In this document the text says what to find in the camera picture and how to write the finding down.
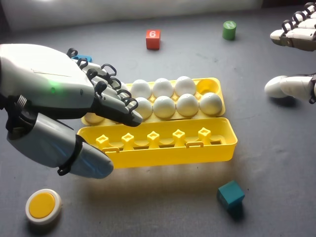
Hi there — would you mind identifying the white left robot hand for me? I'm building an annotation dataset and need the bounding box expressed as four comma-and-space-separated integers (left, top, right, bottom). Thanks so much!
0, 43, 144, 179

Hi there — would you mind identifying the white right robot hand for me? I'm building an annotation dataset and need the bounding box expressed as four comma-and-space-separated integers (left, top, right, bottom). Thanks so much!
270, 1, 316, 104

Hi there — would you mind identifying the yellow plastic egg carton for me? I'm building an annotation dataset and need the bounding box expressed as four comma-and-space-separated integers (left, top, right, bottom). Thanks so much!
77, 77, 238, 169

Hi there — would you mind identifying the blue block with holes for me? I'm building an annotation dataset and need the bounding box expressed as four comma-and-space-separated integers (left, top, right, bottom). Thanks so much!
71, 55, 93, 64

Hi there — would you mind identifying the green cylinder block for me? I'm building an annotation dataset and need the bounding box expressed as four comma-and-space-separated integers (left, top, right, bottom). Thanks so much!
222, 20, 237, 41

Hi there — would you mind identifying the red number block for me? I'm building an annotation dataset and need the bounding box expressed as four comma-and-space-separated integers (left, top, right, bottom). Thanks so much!
145, 29, 161, 50

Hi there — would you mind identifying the yellow button with white rim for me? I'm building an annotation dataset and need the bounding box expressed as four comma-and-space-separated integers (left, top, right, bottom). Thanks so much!
25, 189, 62, 224

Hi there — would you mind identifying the teal cube block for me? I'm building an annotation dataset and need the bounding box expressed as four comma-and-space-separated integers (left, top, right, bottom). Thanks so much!
217, 180, 245, 213

